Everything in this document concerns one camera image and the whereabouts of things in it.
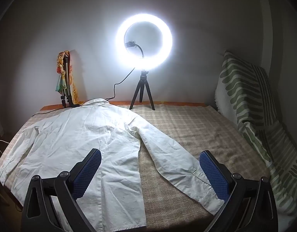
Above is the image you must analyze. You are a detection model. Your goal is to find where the white ring light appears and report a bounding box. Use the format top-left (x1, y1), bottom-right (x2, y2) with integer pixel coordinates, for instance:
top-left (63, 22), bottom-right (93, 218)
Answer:
top-left (117, 13), bottom-right (173, 72)

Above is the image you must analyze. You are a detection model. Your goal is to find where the black power cable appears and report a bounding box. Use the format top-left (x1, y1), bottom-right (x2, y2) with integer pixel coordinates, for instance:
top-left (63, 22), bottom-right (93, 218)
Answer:
top-left (30, 68), bottom-right (137, 117)

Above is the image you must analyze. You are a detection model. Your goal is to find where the white shirt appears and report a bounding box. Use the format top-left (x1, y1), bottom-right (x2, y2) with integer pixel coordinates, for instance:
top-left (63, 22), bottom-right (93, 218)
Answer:
top-left (0, 98), bottom-right (226, 232)

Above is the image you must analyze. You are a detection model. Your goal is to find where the orange bed sheet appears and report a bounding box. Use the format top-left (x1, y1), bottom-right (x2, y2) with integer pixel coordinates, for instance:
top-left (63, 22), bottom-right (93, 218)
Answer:
top-left (40, 101), bottom-right (208, 112)

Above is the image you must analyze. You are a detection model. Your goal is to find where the black gooseneck phone holder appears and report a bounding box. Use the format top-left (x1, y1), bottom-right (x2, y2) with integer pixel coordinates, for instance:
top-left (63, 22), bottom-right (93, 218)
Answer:
top-left (124, 40), bottom-right (145, 59)

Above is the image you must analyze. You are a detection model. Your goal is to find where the beige checked blanket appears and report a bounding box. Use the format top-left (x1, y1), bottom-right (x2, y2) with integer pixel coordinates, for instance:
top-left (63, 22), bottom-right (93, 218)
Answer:
top-left (0, 104), bottom-right (271, 232)

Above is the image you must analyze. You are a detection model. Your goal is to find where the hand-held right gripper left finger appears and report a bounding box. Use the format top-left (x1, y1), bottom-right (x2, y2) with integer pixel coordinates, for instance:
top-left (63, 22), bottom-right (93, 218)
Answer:
top-left (21, 148), bottom-right (102, 232)

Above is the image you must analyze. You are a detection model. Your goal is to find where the folded tripod with colourful scarf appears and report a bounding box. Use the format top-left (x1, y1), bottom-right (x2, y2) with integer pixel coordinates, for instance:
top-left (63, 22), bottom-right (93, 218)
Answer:
top-left (55, 51), bottom-right (80, 104)

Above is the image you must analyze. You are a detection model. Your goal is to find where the green patterned white pillow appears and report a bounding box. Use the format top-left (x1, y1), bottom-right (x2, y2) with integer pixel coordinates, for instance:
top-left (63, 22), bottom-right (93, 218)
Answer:
top-left (237, 119), bottom-right (297, 217)
top-left (215, 51), bottom-right (278, 131)

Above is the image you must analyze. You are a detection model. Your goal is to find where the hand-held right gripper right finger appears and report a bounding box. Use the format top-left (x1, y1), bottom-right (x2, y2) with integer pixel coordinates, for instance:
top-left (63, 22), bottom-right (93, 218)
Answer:
top-left (199, 150), bottom-right (279, 232)

